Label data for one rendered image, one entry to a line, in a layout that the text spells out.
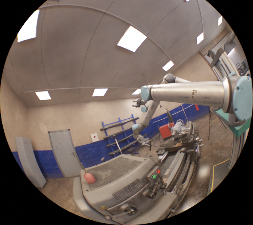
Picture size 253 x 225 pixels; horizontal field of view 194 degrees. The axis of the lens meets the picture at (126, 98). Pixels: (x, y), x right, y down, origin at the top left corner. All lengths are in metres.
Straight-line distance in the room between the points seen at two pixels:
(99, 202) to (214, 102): 0.70
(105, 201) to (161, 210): 0.52
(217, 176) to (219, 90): 1.37
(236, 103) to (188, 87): 0.23
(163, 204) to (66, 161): 3.55
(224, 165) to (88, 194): 1.66
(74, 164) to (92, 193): 3.33
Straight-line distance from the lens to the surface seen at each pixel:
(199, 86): 0.37
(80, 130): 3.65
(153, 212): 0.90
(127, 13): 1.87
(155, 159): 0.92
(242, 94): 0.35
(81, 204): 0.60
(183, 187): 1.46
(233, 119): 0.59
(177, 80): 1.09
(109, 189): 0.53
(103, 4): 1.76
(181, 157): 1.33
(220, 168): 1.67
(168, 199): 0.94
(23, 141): 3.49
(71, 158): 3.75
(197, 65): 5.45
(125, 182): 0.54
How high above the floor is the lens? 1.66
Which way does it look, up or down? 19 degrees up
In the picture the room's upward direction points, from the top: 22 degrees counter-clockwise
